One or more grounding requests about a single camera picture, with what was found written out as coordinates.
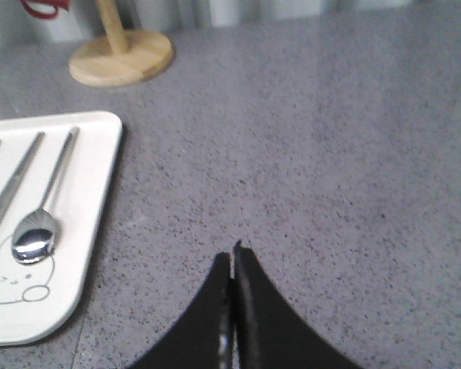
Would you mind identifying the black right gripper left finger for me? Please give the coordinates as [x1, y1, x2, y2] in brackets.
[131, 253, 231, 368]

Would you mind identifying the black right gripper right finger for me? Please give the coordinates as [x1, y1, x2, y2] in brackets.
[234, 241, 359, 368]

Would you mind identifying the silver spoon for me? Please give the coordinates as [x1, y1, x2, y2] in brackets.
[11, 127, 80, 264]

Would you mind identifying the cream rabbit serving tray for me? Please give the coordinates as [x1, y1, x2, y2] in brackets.
[0, 111, 122, 346]

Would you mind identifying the wooden mug tree stand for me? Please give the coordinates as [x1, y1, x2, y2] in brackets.
[69, 1, 175, 88]

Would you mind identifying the red mug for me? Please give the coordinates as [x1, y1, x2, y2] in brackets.
[20, 0, 71, 20]

